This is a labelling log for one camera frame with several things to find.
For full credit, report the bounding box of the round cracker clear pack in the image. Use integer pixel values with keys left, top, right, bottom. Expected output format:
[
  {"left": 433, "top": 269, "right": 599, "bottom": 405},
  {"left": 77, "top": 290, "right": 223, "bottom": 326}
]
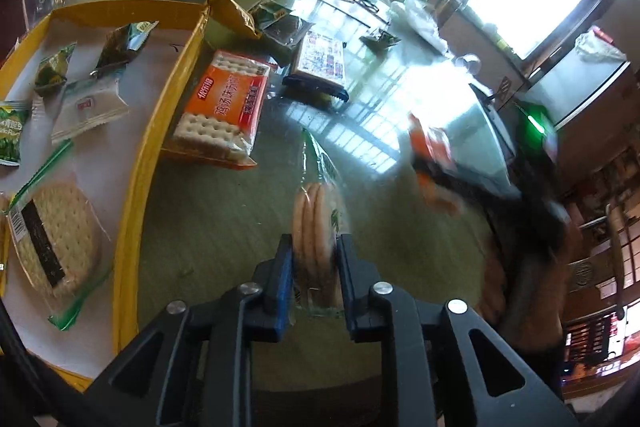
[{"left": 6, "top": 140, "right": 112, "bottom": 331}]

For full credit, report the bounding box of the yellow snack bag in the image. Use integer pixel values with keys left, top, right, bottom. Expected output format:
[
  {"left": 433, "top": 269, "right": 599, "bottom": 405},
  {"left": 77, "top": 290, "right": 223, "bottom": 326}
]
[{"left": 206, "top": 0, "right": 262, "bottom": 40}]

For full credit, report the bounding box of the yellow-rimmed white tray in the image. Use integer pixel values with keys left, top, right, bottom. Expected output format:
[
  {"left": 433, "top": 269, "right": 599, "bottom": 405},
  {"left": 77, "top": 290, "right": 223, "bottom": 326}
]
[{"left": 1, "top": 0, "right": 206, "bottom": 391}]

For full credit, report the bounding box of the white wafer snack pack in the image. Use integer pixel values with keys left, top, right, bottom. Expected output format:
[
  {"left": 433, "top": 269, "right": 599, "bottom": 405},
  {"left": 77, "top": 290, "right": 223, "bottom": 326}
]
[{"left": 51, "top": 69, "right": 129, "bottom": 144}]

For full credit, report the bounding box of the white plastic bag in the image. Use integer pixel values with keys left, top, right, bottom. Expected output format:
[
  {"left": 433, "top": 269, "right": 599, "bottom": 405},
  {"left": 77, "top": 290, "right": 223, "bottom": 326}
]
[{"left": 390, "top": 0, "right": 450, "bottom": 56}]

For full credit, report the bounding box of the round biscuit stack pack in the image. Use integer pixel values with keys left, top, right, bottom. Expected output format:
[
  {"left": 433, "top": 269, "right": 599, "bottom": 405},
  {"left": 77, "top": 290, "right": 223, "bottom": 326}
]
[{"left": 292, "top": 129, "right": 349, "bottom": 317}]

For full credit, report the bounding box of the small green snack packet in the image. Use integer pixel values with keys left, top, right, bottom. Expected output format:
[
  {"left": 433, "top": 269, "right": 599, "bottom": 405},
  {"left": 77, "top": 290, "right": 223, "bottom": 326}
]
[{"left": 34, "top": 42, "right": 77, "bottom": 98}]

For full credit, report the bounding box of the dark green snack packet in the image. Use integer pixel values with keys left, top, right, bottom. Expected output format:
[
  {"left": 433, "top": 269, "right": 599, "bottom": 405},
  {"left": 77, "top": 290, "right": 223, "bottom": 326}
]
[{"left": 91, "top": 20, "right": 160, "bottom": 78}]

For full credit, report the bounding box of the colourful printed cracker pack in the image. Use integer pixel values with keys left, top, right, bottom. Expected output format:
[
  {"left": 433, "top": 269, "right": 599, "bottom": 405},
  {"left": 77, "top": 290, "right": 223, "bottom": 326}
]
[{"left": 282, "top": 30, "right": 349, "bottom": 102}]

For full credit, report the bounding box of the orange cracker pack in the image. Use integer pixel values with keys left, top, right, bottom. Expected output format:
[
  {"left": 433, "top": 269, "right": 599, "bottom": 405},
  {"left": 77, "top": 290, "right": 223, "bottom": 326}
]
[
  {"left": 409, "top": 114, "right": 463, "bottom": 217},
  {"left": 162, "top": 50, "right": 271, "bottom": 170}
]

